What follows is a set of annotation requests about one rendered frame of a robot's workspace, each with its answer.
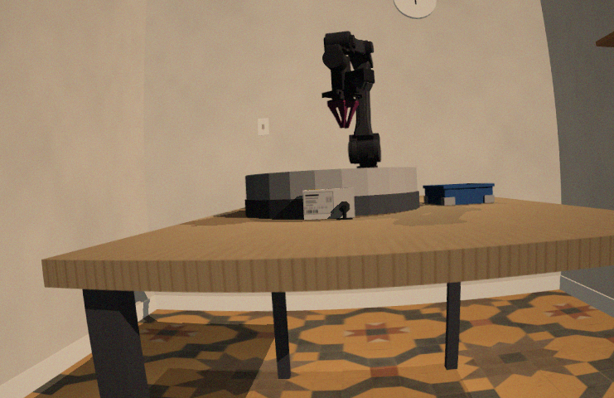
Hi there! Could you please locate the blue crate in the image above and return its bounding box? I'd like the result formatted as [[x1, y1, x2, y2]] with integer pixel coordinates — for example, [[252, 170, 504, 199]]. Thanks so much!
[[423, 183, 495, 206]]

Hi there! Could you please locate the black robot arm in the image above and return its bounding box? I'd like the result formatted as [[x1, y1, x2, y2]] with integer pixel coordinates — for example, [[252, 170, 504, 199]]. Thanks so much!
[[322, 31, 381, 167]]

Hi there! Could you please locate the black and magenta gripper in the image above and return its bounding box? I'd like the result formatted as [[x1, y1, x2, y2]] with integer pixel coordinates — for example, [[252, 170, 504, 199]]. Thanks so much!
[[322, 72, 363, 129]]

